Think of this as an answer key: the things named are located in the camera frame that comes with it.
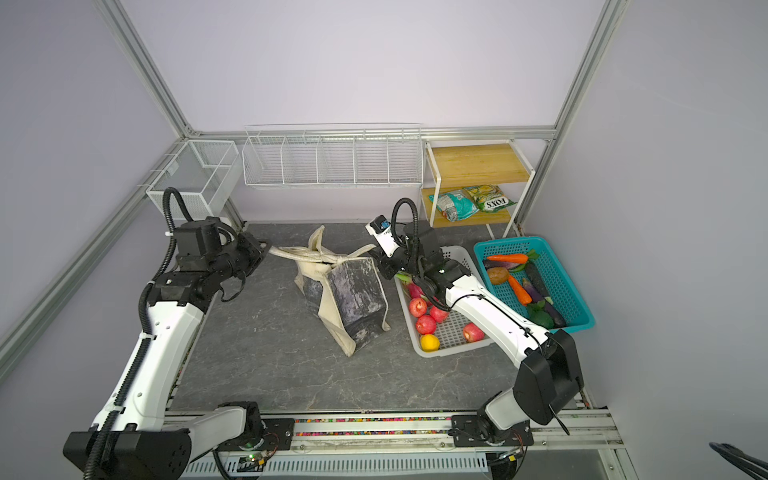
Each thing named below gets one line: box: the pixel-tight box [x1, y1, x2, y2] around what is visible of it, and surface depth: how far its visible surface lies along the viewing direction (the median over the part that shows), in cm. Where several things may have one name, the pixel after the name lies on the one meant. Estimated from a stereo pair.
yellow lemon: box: [420, 334, 441, 353], surface depth 86 cm
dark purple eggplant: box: [523, 262, 566, 328], surface depth 101 cm
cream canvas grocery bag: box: [268, 225, 391, 357], surface depth 79 cm
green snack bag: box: [462, 184, 517, 213], surface depth 104 cm
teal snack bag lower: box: [428, 189, 480, 222], surface depth 101 cm
